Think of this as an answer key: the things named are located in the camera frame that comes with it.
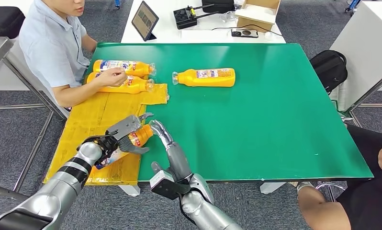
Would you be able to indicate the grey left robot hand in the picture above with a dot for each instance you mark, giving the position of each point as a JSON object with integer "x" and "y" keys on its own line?
{"x": 130, "y": 147}

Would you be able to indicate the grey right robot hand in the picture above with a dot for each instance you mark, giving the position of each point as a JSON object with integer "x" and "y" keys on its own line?
{"x": 178, "y": 162}

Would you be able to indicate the orange labelled plastic bottle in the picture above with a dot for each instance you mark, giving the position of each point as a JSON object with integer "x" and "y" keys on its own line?
{"x": 187, "y": 78}
{"x": 137, "y": 86}
{"x": 141, "y": 136}
{"x": 137, "y": 68}

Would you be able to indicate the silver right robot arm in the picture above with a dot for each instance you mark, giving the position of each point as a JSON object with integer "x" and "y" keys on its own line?
{"x": 203, "y": 212}

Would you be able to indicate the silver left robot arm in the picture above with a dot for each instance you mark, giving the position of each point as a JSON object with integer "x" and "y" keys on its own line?
{"x": 67, "y": 181}

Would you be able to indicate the white table foot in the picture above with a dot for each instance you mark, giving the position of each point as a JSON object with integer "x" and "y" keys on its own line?
{"x": 130, "y": 190}
{"x": 272, "y": 187}

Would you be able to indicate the yellow taped cardboard mat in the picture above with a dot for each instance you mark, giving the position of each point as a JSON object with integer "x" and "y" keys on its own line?
{"x": 83, "y": 127}

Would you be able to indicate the white table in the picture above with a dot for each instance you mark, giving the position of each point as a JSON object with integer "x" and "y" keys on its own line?
{"x": 165, "y": 31}

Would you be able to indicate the green work table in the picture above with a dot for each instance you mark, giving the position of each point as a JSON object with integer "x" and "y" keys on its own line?
{"x": 289, "y": 111}

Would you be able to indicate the black tablet on stand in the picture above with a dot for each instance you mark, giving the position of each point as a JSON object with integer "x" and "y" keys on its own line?
{"x": 145, "y": 19}

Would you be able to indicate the person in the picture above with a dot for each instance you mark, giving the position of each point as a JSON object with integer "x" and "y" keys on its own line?
{"x": 48, "y": 47}
{"x": 368, "y": 196}

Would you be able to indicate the black router with antennas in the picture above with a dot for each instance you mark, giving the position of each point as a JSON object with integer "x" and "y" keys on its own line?
{"x": 184, "y": 17}

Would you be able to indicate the black phone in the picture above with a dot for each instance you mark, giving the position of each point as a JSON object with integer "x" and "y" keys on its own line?
{"x": 245, "y": 33}

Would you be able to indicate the clear plastic wrap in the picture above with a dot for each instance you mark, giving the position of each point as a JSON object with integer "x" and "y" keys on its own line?
{"x": 228, "y": 16}

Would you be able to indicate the chrome chair base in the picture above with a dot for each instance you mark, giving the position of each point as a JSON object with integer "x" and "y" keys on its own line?
{"x": 330, "y": 187}

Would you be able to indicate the black bag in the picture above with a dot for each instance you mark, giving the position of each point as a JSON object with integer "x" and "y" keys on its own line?
{"x": 218, "y": 5}

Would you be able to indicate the open cardboard box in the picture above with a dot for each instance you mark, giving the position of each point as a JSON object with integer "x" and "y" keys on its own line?
{"x": 257, "y": 16}

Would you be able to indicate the black backpack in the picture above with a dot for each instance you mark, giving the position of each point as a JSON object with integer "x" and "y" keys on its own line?
{"x": 329, "y": 70}

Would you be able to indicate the black hard case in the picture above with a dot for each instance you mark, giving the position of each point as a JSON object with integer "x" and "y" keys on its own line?
{"x": 5, "y": 22}

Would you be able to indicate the white cabinet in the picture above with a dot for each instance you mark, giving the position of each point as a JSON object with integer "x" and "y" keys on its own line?
{"x": 365, "y": 47}

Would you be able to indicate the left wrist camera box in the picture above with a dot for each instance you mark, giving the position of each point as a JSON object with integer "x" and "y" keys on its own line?
{"x": 124, "y": 127}

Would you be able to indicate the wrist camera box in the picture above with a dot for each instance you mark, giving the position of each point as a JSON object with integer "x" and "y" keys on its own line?
{"x": 124, "y": 127}
{"x": 165, "y": 187}

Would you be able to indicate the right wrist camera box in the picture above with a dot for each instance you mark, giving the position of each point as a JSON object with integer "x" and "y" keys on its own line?
{"x": 165, "y": 187}

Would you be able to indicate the blue frame leg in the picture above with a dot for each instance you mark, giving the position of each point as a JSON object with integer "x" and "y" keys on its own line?
{"x": 117, "y": 3}
{"x": 352, "y": 5}

